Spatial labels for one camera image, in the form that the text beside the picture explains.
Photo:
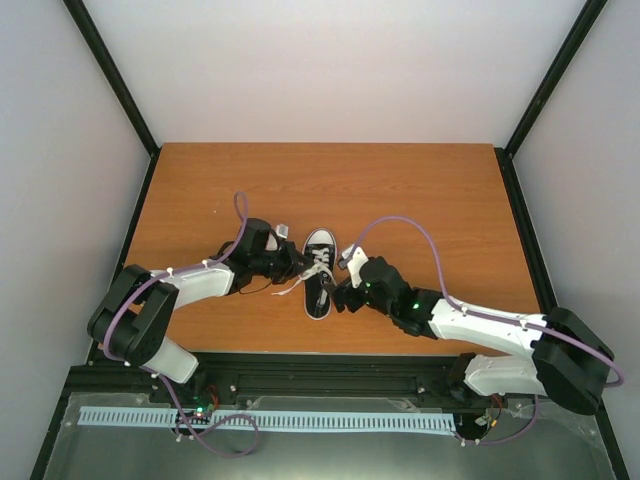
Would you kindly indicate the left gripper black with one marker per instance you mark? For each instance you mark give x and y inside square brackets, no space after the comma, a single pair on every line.
[293,257]

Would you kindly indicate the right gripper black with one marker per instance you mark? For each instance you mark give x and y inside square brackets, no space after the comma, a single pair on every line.
[338,294]

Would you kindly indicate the white shoelace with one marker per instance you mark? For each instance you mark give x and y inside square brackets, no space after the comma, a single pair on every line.
[295,285]

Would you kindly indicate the black white canvas sneaker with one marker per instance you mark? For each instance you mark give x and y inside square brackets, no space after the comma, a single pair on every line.
[319,236]

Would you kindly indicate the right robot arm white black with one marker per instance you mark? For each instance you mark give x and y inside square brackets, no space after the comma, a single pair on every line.
[490,340]

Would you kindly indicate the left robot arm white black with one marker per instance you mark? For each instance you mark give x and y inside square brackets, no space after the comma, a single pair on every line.
[132,320]

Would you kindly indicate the small circuit board with led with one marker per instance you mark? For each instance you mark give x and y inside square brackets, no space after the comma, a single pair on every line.
[202,407]

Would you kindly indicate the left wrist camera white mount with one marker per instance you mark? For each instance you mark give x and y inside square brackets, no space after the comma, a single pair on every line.
[277,237]

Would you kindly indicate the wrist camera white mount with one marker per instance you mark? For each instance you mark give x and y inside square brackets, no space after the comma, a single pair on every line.
[352,259]
[277,237]

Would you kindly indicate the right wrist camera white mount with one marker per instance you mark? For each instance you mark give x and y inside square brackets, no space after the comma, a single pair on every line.
[352,259]

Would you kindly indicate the light blue slotted cable duct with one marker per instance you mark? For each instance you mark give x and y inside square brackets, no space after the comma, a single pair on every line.
[272,421]

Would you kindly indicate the right black frame post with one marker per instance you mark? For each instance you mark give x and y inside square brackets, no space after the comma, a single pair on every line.
[567,51]

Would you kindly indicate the black frame post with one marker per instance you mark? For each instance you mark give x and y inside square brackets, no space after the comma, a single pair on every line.
[567,51]
[100,51]

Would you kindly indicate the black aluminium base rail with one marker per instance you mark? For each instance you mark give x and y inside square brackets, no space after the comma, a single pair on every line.
[430,382]

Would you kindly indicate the left black frame post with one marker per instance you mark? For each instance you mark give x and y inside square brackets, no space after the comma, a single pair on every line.
[100,51]

